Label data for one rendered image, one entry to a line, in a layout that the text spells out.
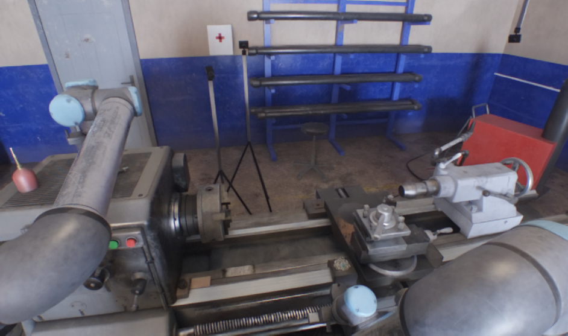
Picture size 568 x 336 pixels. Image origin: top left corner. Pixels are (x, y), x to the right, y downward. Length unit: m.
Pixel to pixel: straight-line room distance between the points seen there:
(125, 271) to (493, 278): 1.06
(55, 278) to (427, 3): 4.88
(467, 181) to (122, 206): 1.51
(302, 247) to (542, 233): 1.29
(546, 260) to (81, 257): 0.61
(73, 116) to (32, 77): 3.85
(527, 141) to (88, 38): 5.12
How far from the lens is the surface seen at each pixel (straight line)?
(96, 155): 0.67
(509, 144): 3.88
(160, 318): 1.33
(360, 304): 0.93
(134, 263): 1.15
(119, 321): 1.39
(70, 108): 0.96
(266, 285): 1.33
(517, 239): 0.48
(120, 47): 4.22
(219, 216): 1.18
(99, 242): 0.53
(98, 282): 1.15
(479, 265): 0.42
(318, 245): 1.66
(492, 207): 1.81
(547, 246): 0.48
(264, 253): 1.61
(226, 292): 1.33
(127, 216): 1.05
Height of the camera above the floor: 1.89
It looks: 28 degrees down
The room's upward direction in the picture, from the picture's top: straight up
